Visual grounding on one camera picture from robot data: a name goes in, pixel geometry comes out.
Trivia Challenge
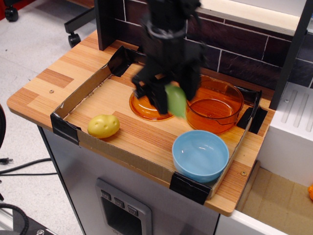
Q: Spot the grey toy oven panel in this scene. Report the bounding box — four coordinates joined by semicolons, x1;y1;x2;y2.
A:
95;179;153;235

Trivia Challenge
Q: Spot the yellow plastic potato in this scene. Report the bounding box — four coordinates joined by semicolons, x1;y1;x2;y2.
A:
87;115;120;139

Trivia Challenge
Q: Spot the white toy sink counter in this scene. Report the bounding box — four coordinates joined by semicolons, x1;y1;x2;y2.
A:
216;83;313;235

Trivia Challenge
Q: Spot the black office chair base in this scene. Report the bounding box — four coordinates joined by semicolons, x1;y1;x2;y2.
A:
64;7;95;48

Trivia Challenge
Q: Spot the orange transparent pot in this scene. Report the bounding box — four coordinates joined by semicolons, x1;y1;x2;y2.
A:
186;75;244;135

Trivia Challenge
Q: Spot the black floor cable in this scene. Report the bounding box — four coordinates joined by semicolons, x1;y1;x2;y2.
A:
0;158;58;176

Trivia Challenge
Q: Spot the orange transparent pot lid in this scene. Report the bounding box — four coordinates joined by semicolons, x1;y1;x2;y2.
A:
129;92;173;121

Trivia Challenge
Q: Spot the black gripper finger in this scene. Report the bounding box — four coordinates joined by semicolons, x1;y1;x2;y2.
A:
179;64;201;101
133;78;168;115

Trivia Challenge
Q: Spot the cardboard fence with black tape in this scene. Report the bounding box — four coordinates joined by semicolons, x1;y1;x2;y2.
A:
51;47;269;214

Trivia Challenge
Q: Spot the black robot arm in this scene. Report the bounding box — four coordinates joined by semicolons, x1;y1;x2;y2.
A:
132;0;204;115

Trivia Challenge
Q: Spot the black chair caster wheel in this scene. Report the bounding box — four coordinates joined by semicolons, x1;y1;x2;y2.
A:
4;6;19;22

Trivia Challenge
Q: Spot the light blue bowl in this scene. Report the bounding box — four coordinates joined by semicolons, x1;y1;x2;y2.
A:
172;130;229;183

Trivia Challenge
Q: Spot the orange toy in sink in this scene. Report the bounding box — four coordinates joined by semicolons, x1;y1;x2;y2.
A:
308;185;313;200

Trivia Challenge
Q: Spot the green plastic pear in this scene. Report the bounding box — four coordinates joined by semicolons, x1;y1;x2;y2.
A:
165;84;186;119

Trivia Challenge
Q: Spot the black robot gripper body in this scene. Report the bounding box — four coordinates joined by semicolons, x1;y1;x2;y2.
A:
132;14;204;84

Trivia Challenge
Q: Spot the dark vertical shelf post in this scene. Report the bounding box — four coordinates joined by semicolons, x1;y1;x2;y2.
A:
269;0;313;110

